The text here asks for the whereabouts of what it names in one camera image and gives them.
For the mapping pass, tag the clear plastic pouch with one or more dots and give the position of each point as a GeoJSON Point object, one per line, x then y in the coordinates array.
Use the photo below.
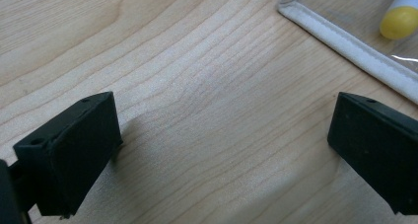
{"type": "Point", "coordinates": [348, 43]}

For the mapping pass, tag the yellow marker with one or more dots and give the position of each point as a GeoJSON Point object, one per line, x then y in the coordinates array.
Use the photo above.
{"type": "Point", "coordinates": [399, 21]}

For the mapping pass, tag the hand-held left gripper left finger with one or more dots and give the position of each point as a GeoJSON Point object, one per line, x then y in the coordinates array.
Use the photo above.
{"type": "Point", "coordinates": [75, 158]}

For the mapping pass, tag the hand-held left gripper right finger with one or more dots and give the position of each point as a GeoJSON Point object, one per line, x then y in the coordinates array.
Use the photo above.
{"type": "Point", "coordinates": [378, 151]}

